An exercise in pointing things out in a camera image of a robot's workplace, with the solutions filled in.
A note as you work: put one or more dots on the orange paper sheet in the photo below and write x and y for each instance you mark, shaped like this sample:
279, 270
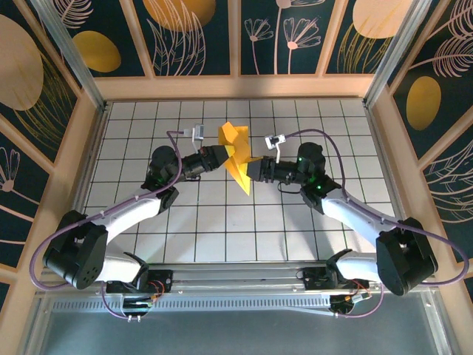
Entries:
238, 162

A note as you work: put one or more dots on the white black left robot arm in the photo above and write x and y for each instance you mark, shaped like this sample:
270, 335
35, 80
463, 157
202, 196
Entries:
129, 214

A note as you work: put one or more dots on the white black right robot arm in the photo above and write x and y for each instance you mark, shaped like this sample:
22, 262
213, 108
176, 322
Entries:
351, 218

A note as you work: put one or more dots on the grey metal sheet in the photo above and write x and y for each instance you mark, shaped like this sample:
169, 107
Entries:
236, 333

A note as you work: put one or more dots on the left base wiring connector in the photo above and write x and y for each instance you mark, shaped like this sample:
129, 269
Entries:
136, 304

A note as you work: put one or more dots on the base wiring connector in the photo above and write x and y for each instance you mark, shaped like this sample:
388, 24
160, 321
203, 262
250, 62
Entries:
136, 304
347, 299

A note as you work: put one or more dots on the right base wiring connector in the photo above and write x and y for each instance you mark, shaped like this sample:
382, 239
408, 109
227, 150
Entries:
347, 299

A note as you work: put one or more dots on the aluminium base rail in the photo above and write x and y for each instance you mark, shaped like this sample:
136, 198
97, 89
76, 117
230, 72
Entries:
236, 277

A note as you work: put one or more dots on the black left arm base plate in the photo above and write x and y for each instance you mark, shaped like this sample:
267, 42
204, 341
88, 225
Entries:
162, 277

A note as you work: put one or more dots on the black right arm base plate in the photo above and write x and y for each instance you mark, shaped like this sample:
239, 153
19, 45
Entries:
314, 283

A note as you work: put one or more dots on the aluminium corner post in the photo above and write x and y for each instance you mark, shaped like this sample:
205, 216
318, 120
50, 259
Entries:
395, 55
75, 63

